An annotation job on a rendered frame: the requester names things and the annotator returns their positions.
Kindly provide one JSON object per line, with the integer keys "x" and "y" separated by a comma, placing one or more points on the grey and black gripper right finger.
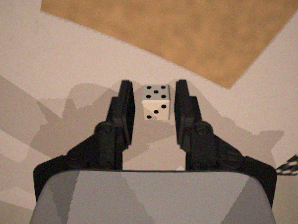
{"x": 206, "y": 151}

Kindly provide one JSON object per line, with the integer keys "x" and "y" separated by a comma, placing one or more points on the white die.
{"x": 156, "y": 102}

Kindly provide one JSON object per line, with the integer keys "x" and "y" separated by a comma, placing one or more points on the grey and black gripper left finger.
{"x": 99, "y": 150}

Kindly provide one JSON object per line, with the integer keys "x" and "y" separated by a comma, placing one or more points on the tan mat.
{"x": 216, "y": 39}

